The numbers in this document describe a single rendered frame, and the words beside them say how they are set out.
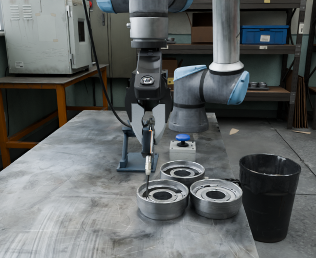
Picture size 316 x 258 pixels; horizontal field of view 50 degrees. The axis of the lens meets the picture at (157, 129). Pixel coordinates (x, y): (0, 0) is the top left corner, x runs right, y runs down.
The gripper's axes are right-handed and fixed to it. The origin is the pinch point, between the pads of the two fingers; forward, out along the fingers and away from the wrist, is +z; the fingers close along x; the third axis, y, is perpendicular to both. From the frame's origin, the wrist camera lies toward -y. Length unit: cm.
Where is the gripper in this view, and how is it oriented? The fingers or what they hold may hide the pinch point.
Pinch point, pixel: (148, 139)
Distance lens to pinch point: 70.7
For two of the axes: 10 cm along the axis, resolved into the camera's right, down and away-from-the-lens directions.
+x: -10.0, -0.2, 0.8
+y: 0.8, -2.8, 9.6
